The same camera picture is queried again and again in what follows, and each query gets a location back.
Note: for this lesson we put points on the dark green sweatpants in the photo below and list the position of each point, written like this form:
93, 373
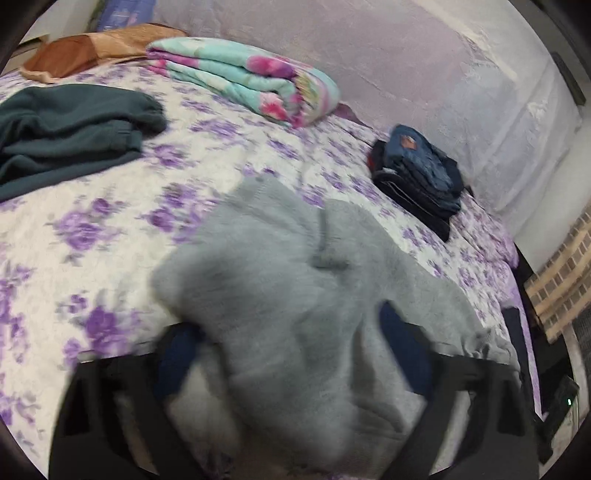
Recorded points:
54, 134

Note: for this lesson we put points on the grey knit pants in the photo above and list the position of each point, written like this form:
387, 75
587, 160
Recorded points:
289, 296

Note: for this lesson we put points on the folded dark blue jeans stack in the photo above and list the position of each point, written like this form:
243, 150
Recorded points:
419, 177

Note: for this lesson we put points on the purple floral bed quilt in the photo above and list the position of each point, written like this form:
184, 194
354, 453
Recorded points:
76, 257

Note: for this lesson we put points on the lilac lace headboard cover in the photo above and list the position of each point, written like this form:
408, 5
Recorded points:
472, 76

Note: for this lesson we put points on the brick pattern curtain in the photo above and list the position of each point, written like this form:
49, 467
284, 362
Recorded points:
560, 291

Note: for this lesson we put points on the blue patterned pillow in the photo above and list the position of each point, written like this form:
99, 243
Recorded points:
138, 10

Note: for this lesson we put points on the folded teal pink floral blanket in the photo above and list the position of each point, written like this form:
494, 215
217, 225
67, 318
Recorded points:
276, 87

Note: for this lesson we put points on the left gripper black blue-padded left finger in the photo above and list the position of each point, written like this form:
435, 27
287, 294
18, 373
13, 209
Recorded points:
88, 440

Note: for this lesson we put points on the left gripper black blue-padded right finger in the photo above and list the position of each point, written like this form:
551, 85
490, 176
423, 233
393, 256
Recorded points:
499, 439

